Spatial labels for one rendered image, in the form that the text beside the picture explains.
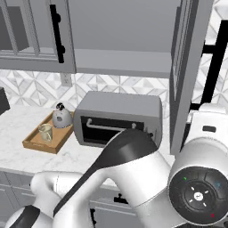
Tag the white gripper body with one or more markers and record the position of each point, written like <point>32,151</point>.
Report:
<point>212,108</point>

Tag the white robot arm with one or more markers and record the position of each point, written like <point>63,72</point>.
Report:
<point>139,175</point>

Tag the grey glass-panel cabinet door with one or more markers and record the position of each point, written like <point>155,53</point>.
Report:
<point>193,59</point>

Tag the grey base cabinet door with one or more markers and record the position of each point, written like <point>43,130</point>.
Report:
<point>115,218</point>

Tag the grey kettle with black lid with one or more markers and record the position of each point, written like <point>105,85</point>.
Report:
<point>62,118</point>

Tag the pale glass mug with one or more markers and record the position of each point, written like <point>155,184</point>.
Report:
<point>45,132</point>

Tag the wooden tray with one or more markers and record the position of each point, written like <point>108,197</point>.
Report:
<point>35,142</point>

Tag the grey base cabinet run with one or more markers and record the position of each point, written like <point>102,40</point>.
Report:
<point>14,193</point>

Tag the grey toaster oven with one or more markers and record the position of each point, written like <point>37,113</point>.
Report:
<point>118,105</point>

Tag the grey drawer front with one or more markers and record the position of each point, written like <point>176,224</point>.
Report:
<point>107,198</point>

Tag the black appliance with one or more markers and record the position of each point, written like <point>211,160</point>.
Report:
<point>3,102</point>

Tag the black wall shelf frame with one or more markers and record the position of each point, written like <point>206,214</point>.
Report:
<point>214,65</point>

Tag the grey wall cabinet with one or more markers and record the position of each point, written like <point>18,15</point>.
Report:
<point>118,59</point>

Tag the white wall outlet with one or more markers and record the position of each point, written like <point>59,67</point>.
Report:
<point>66,79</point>

